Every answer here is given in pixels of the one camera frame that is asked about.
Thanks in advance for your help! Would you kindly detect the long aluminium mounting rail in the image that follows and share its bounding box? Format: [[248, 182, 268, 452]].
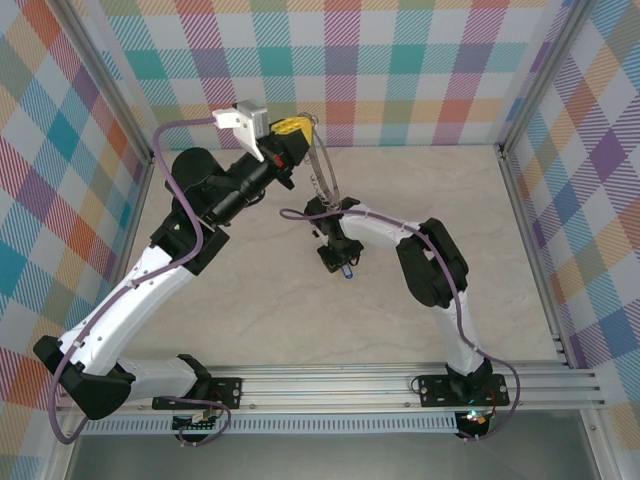
[[53, 363, 610, 414]]

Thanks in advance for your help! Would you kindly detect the aluminium side rail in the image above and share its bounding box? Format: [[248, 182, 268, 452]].
[[497, 148, 575, 370], [87, 152, 159, 376]]

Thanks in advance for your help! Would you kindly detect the metal keyring plate with rings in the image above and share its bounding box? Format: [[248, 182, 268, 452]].
[[299, 112, 344, 209]]

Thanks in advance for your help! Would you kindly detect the aluminium corner post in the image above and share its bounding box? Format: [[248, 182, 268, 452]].
[[47, 0, 157, 169], [492, 0, 601, 157]]

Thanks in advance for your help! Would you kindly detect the small circuit board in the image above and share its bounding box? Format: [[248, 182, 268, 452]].
[[172, 409, 221, 432], [459, 407, 494, 429]]

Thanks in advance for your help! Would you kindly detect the white slotted cable duct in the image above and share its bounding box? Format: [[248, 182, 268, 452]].
[[79, 412, 459, 435]]

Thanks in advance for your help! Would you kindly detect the grey metal lower panel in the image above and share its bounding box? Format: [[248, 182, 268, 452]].
[[64, 432, 601, 480]]

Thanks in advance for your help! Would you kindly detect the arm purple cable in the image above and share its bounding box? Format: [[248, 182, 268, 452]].
[[278, 208, 524, 444], [49, 117, 232, 448]]

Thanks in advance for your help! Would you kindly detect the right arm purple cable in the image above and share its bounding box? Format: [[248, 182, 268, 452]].
[[278, 208, 524, 444]]

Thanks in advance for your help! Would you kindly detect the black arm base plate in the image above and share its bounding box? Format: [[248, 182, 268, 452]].
[[151, 375, 245, 412], [417, 372, 511, 409]]

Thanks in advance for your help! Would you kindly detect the aluminium frame leg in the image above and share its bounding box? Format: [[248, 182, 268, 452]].
[[579, 407, 629, 480], [44, 413, 84, 480]]

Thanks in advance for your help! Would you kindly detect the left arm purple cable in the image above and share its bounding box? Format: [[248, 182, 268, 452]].
[[49, 117, 232, 448]]

